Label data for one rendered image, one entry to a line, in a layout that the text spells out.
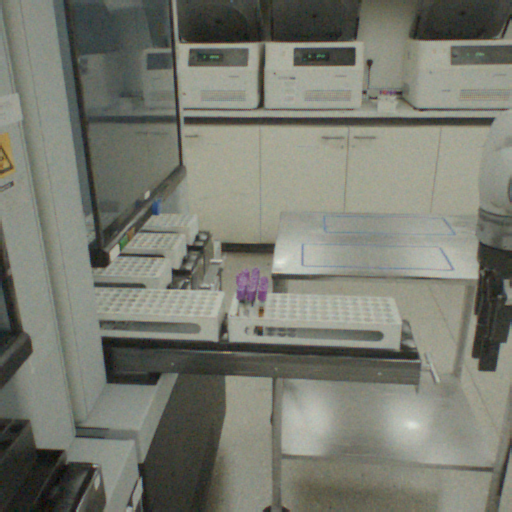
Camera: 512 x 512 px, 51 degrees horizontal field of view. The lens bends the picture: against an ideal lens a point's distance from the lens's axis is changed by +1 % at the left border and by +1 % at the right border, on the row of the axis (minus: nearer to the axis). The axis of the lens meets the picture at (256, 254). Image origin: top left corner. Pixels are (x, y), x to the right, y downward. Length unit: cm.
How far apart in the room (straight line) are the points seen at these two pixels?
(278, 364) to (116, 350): 29
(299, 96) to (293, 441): 211
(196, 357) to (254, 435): 107
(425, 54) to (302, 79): 68
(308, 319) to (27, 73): 56
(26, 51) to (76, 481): 53
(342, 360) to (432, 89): 245
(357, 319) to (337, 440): 68
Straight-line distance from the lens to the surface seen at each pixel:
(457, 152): 332
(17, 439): 73
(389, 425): 165
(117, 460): 88
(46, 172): 78
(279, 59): 319
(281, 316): 94
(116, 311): 99
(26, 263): 73
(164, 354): 98
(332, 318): 94
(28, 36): 77
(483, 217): 93
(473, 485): 196
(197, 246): 138
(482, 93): 331
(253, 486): 184
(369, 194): 329
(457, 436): 167
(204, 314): 96
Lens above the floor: 132
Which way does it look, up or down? 23 degrees down
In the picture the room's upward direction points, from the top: 1 degrees counter-clockwise
